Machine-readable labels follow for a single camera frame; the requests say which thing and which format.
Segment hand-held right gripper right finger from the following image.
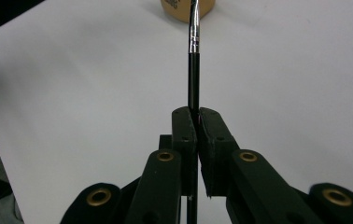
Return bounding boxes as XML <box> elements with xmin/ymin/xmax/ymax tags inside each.
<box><xmin>198</xmin><ymin>106</ymin><xmax>240</xmax><ymax>198</ymax></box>

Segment tan cup with animal figure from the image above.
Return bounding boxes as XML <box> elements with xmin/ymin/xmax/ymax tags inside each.
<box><xmin>160</xmin><ymin>0</ymin><xmax>217</xmax><ymax>23</ymax></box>

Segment thin black makeup brush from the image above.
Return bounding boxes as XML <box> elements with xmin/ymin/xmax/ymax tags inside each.
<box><xmin>186</xmin><ymin>0</ymin><xmax>201</xmax><ymax>224</ymax></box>

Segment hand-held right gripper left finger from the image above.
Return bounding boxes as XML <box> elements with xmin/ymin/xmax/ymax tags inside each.
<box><xmin>159</xmin><ymin>106</ymin><xmax>199</xmax><ymax>197</ymax></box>

